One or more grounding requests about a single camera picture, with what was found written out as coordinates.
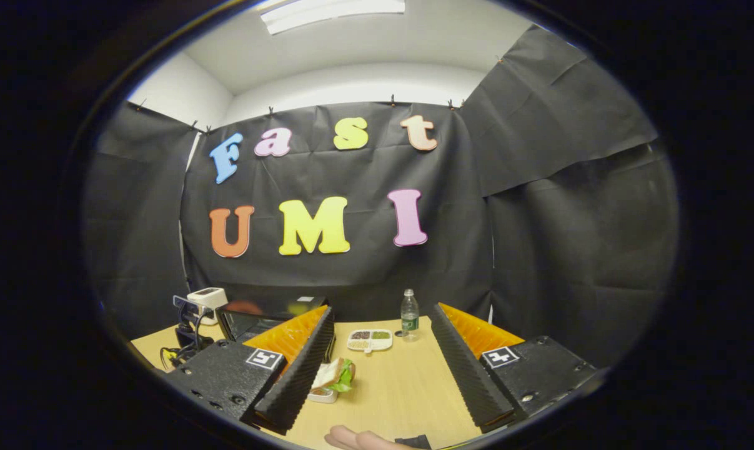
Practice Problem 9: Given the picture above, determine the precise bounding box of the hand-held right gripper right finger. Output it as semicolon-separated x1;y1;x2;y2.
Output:
430;302;599;433

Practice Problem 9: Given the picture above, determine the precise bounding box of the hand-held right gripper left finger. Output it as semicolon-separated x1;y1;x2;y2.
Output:
163;305;337;436

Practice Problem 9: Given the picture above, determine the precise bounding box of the sandwich with lettuce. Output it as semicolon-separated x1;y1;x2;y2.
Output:
311;357;357;395

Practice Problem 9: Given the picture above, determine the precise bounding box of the black electric oven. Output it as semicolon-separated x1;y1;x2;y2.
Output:
216;296;337;363

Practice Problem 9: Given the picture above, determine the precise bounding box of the white toaster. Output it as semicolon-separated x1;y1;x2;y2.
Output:
187;287;229;326

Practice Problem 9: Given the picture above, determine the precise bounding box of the divided white seasoning dish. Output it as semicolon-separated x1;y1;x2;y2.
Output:
347;329;394;354

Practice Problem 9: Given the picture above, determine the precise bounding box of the clear water bottle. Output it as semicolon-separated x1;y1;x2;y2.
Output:
400;289;420;343

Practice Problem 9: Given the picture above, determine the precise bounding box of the black backdrop cloth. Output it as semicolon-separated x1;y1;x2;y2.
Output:
80;25;680;369

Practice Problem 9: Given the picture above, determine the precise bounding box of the large ceiling light panel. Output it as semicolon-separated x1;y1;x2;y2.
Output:
259;0;407;36

